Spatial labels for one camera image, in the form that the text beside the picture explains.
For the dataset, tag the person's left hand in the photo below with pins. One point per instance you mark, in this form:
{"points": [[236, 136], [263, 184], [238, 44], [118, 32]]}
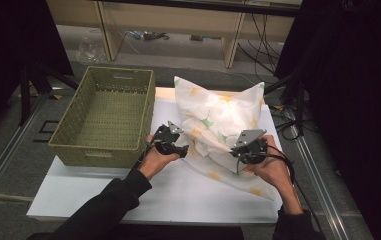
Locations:
{"points": [[153, 161]]}

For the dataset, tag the metal floor rail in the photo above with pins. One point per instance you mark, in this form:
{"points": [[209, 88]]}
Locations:
{"points": [[8, 146], [318, 186]]}

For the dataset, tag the clear plastic bag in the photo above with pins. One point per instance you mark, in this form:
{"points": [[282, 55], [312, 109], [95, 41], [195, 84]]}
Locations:
{"points": [[89, 50]]}

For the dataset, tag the black tripod stand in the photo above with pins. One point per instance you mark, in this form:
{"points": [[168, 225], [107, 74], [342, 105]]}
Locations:
{"points": [[298, 100], [26, 90]]}

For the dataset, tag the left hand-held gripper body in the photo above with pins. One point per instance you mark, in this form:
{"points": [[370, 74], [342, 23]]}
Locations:
{"points": [[166, 140]]}

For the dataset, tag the green woven basket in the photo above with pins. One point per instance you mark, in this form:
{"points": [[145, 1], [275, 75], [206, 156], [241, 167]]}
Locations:
{"points": [[111, 120]]}

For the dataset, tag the person's dark clothing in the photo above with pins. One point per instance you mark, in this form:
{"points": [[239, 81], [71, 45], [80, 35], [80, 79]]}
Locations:
{"points": [[184, 233]]}

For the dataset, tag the black curtain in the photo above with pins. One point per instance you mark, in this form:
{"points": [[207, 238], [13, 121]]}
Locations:
{"points": [[354, 100], [11, 40]]}

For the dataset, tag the light wooden desk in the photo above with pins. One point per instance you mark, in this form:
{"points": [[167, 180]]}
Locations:
{"points": [[178, 18]]}

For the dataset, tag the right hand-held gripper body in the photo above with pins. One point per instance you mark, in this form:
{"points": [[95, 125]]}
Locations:
{"points": [[251, 146]]}

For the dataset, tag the leaf print pillowcase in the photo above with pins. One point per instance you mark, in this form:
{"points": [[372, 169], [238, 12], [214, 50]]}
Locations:
{"points": [[224, 96]]}

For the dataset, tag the person's right hand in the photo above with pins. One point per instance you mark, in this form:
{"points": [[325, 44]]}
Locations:
{"points": [[274, 170]]}

